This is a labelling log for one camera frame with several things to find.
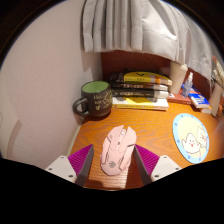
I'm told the pink computer mouse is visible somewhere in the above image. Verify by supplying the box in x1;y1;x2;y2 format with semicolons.
100;124;138;177

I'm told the flat red book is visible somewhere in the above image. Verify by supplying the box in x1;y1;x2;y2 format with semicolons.
167;92;193;105

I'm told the dark mug green inside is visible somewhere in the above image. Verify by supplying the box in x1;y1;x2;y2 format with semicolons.
72;80;113;118

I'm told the round cartoon mouse pad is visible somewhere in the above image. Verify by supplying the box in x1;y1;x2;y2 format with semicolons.
172;112;210;165

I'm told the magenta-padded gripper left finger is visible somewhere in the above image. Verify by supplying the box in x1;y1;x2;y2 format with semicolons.
44;143;95;187

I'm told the white pleated curtain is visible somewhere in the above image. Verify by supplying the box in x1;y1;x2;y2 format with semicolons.
80;0;214;81

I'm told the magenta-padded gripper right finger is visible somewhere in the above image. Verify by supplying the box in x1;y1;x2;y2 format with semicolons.
133;144;183;186

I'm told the clear spray bottle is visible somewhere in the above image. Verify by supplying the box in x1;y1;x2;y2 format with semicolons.
181;72;194;98

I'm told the blue book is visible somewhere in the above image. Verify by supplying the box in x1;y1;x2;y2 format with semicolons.
181;84;212;109

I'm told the yellow and white book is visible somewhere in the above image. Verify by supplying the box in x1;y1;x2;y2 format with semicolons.
112;96;170;111

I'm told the cream pitcher vase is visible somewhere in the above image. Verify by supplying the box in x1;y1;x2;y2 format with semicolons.
209;81;224;117

